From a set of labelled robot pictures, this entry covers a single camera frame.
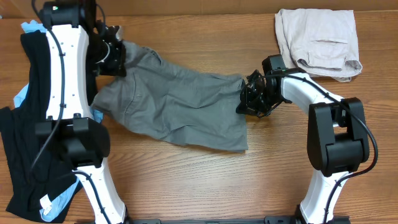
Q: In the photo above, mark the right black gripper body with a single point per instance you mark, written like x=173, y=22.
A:
x=260, y=100

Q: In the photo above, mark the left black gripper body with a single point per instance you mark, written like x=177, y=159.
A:
x=104, y=59

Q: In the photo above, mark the grey shorts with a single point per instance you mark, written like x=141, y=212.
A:
x=175, y=104

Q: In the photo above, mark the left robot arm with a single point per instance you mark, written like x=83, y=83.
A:
x=80, y=44

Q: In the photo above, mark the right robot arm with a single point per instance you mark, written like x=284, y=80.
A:
x=337, y=136

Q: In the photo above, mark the folded beige shorts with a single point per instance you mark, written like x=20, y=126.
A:
x=323, y=42

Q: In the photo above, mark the black garment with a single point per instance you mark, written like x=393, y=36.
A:
x=49, y=176

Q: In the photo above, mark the light blue garment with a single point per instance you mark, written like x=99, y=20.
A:
x=55, y=213

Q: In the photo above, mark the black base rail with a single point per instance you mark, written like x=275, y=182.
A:
x=211, y=221

